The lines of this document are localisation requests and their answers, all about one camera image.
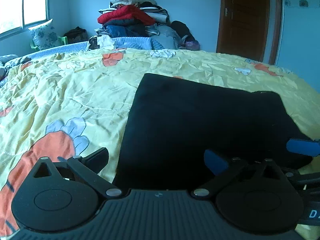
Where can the pile of clothes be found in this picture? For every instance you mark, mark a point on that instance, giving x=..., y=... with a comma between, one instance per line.
x=145, y=19

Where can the black bag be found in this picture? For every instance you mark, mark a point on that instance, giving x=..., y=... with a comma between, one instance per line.
x=76, y=35

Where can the window with white frame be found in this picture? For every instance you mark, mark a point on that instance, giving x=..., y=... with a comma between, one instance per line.
x=17, y=15

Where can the green plastic stool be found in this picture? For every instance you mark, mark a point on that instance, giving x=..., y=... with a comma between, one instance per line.
x=60, y=41

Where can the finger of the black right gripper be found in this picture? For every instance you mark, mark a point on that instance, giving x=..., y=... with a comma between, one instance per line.
x=304, y=147

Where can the brown wooden door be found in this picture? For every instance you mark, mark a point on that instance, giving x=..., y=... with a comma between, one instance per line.
x=251, y=29

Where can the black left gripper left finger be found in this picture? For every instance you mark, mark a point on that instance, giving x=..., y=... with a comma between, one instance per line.
x=87, y=168

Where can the white floral pillow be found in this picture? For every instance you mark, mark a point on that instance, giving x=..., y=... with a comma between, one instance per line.
x=42, y=33

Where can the black pants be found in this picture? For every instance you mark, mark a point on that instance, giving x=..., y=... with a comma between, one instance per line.
x=173, y=122

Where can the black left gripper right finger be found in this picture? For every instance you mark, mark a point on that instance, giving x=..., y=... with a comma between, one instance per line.
x=225, y=173

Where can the yellow floral quilt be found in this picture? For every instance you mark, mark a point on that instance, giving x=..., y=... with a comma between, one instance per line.
x=68, y=104

